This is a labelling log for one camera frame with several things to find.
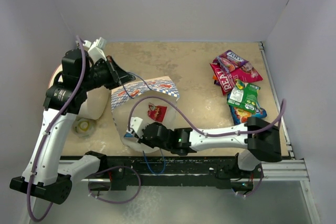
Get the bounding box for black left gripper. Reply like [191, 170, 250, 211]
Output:
[80, 55, 135, 92]

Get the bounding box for small red candy packet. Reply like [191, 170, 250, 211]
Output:
[148, 103, 167, 123]

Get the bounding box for small blue snack packet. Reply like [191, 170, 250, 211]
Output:
[124, 133, 134, 138]

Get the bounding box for blue checkered paper bag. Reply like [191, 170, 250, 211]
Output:
[110, 71, 181, 175]

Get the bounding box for orange snack packet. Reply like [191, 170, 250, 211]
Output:
[212, 75, 220, 86]

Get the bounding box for blue snack wrapper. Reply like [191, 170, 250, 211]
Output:
[229, 102, 267, 125]

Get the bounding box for green snack packet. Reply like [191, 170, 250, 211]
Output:
[227, 79, 260, 114]

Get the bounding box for pink snack packet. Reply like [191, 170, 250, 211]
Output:
[209, 62, 263, 95]

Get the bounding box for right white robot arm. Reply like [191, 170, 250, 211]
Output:
[130, 117, 282, 177]

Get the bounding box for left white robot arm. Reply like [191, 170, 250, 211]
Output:
[10, 49, 135, 205]

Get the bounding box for white round container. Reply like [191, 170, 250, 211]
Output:
[43, 66, 108, 124]

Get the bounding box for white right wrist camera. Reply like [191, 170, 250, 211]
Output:
[126, 117, 145, 138]

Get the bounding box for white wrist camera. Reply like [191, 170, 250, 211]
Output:
[83, 37, 107, 63]
[126, 117, 145, 138]

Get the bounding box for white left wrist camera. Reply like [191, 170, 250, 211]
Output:
[83, 37, 107, 63]

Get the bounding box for aluminium frame rail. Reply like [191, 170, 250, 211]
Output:
[55, 159, 309, 183]

